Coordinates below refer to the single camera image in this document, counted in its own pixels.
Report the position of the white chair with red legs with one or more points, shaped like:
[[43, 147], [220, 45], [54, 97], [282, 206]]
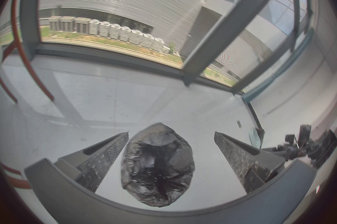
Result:
[[16, 28]]

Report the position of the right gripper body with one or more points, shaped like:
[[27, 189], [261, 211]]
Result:
[[293, 152]]

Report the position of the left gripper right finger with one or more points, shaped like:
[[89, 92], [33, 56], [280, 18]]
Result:
[[237, 157]]

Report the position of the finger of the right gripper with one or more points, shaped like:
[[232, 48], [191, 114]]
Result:
[[276, 150]]

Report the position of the pale green tray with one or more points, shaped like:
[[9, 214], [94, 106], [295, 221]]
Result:
[[254, 137]]

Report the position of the black plastic bag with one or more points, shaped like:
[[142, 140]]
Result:
[[158, 165]]

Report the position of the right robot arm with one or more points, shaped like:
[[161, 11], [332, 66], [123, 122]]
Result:
[[323, 146]]

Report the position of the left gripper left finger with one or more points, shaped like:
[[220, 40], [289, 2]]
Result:
[[105, 157]]

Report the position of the window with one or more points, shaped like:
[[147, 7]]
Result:
[[226, 30]]

